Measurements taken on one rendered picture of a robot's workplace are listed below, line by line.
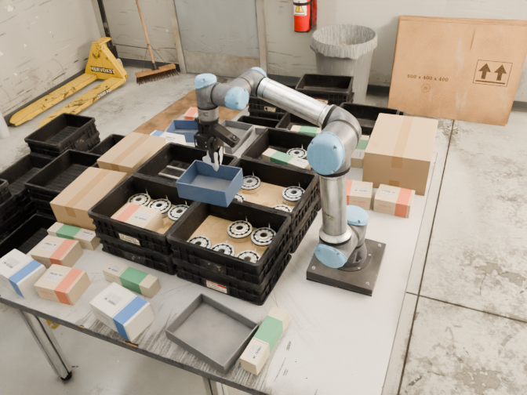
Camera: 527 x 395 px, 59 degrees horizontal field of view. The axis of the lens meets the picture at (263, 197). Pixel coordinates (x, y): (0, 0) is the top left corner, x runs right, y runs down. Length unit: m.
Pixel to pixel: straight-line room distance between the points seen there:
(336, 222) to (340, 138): 0.32
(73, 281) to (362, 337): 1.12
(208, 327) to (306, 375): 0.39
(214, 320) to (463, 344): 1.39
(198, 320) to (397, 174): 1.15
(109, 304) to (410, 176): 1.43
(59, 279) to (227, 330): 0.71
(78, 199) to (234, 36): 3.25
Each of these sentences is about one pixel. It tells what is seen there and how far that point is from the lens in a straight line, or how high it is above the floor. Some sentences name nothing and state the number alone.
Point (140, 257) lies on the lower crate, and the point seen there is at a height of 0.76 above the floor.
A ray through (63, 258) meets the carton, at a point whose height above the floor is 0.77.
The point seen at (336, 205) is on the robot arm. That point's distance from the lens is 1.56.
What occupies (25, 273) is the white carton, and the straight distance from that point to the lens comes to 2.12.
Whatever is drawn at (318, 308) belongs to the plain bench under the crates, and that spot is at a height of 0.70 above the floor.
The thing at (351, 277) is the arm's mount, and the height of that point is 0.74.
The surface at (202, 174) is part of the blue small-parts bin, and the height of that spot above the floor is 1.08.
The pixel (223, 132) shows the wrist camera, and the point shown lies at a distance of 1.69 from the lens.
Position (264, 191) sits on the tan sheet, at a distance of 2.13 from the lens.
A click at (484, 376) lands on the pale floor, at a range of 2.62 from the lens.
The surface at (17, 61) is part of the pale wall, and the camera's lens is 5.36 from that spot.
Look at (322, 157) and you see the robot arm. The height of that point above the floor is 1.33.
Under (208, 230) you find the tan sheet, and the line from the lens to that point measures 1.96.
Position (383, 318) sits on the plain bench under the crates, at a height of 0.70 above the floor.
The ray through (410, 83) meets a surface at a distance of 4.52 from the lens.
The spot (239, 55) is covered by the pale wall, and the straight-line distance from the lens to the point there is 5.20.
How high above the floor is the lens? 2.12
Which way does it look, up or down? 38 degrees down
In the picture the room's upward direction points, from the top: 5 degrees counter-clockwise
